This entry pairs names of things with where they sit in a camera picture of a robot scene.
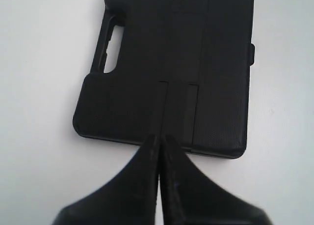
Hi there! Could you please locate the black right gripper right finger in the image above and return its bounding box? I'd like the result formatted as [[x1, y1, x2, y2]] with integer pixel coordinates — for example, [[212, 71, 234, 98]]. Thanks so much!
[[159, 135, 272, 225]]

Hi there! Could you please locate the black plastic carrying case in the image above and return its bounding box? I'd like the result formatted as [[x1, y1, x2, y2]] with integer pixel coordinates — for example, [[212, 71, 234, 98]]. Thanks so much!
[[73, 0, 255, 159]]

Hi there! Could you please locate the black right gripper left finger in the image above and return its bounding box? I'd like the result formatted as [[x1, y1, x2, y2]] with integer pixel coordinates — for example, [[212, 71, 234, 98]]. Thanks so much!
[[53, 135, 160, 225]]

